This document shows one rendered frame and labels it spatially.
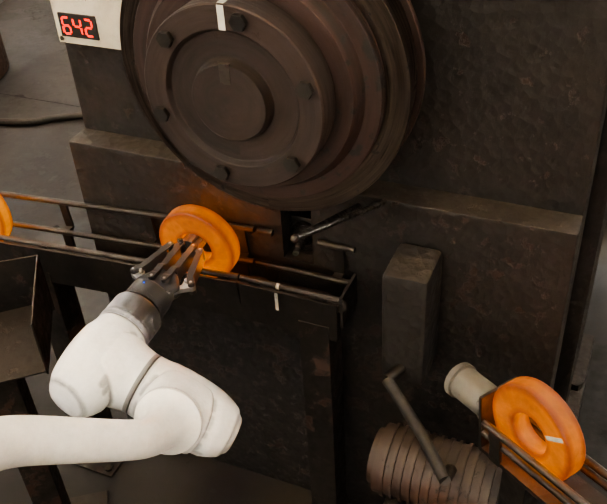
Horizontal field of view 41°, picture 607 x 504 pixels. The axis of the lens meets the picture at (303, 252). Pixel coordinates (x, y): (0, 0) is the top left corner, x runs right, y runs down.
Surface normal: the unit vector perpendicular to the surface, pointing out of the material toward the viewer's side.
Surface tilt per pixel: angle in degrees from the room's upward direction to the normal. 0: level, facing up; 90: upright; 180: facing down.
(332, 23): 57
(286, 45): 90
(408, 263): 0
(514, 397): 90
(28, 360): 5
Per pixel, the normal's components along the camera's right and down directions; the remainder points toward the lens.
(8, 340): -0.14, -0.78
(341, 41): 0.52, 0.06
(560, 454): -0.85, 0.36
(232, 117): -0.40, 0.57
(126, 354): 0.35, -0.58
